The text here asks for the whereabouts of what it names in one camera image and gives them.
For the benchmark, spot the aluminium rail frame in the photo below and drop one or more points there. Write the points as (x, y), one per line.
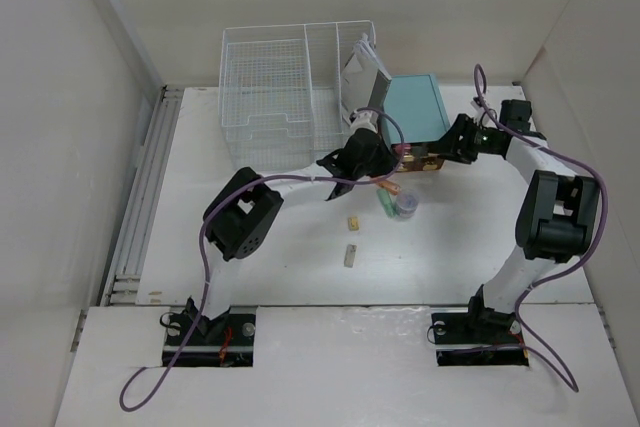
(123, 271)

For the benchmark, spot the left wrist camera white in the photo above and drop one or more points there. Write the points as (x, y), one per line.
(364, 118)

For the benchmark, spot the white wire mesh desk organizer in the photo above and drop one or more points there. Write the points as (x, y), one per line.
(279, 103)

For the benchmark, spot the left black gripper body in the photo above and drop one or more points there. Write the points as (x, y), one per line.
(377, 166)

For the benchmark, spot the small gray stapler remover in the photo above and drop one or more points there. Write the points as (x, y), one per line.
(350, 254)

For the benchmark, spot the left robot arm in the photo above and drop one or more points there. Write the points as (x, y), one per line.
(237, 221)

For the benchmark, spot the orange highlighter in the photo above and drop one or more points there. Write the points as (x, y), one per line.
(389, 186)

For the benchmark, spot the green highlighter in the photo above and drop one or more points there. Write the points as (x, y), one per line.
(387, 202)

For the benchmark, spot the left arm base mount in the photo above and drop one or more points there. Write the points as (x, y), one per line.
(225, 342)

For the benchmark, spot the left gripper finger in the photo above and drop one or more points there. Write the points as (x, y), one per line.
(332, 162)
(341, 187)

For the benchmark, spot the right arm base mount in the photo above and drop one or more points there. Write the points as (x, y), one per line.
(477, 337)

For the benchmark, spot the gray white booklet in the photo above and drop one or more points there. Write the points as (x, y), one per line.
(365, 81)

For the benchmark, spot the teal drawer box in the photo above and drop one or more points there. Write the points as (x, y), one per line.
(416, 104)

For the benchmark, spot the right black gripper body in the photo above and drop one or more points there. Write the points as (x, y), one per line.
(485, 139)

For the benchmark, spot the pink pencil tube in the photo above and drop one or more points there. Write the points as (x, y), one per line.
(403, 150)

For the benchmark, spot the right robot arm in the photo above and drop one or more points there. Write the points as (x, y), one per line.
(556, 220)

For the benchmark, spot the small yellow eraser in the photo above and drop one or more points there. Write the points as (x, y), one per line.
(353, 223)

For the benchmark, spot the clear jar of paper clips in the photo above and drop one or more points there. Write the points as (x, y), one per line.
(406, 203)

